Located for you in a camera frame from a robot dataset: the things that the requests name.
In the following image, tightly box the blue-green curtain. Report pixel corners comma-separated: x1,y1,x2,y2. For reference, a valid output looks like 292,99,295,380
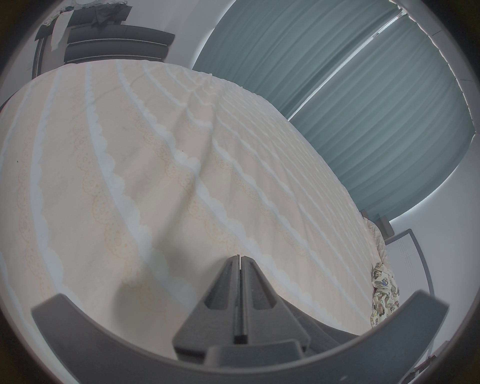
288,11,478,223
192,0,409,118

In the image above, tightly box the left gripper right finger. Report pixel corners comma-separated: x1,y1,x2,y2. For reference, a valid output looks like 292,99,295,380
241,255,311,355

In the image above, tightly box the white printed pillow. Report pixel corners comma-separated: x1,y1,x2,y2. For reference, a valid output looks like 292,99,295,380
369,261,401,329

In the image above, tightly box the dark chest of drawers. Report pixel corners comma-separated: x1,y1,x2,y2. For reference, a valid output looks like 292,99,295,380
32,7,176,77

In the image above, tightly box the bed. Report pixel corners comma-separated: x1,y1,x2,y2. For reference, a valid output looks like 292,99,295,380
0,60,392,361

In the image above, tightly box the grey framed white panel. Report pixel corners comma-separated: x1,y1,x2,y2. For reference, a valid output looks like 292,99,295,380
384,228,436,298

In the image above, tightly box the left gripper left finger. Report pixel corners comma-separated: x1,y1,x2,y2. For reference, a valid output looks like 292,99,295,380
172,254,241,358

